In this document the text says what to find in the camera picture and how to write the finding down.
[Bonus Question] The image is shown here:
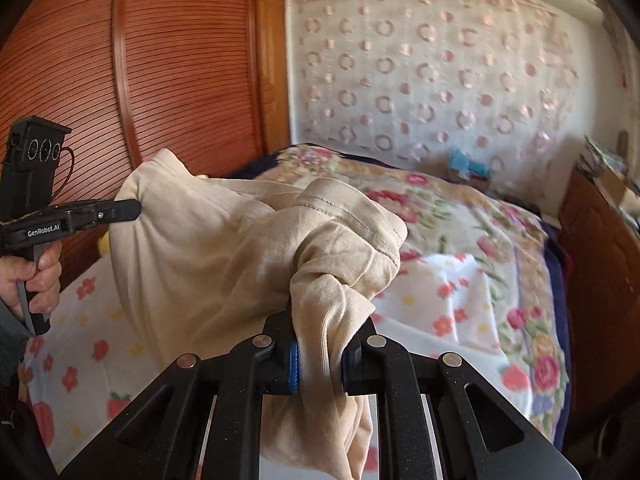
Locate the beige printed t-shirt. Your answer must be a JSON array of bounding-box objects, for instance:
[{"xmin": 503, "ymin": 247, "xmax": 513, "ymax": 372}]
[{"xmin": 110, "ymin": 150, "xmax": 408, "ymax": 479}]

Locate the person's left hand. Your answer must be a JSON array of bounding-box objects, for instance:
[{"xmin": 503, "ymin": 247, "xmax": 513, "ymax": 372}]
[{"xmin": 0, "ymin": 240, "xmax": 62, "ymax": 321}]

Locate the wooden louvered wardrobe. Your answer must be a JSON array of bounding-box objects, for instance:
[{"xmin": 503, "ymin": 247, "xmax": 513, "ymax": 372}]
[{"xmin": 0, "ymin": 0, "xmax": 292, "ymax": 291}]

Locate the floral rose bed blanket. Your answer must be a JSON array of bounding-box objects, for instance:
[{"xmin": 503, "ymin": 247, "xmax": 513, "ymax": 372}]
[{"xmin": 259, "ymin": 143, "xmax": 572, "ymax": 451}]

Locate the wooden sideboard cabinet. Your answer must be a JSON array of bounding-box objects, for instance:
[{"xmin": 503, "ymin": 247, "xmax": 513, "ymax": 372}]
[{"xmin": 560, "ymin": 169, "xmax": 639, "ymax": 416}]

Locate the blue toy on box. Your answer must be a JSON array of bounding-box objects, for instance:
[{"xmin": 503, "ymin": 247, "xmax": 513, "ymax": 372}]
[{"xmin": 447, "ymin": 148, "xmax": 490, "ymax": 181}]

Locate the cardboard box on cabinet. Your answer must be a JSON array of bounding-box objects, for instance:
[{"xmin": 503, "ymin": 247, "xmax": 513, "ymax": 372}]
[{"xmin": 599, "ymin": 166, "xmax": 639, "ymax": 216}]

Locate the stack of papers on cabinet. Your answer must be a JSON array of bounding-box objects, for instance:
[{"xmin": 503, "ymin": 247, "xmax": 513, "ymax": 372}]
[{"xmin": 576, "ymin": 136, "xmax": 628, "ymax": 178}]

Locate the sheer circle-pattern curtain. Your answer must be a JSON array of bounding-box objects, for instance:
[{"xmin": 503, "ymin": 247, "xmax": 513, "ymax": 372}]
[{"xmin": 288, "ymin": 0, "xmax": 584, "ymax": 200}]

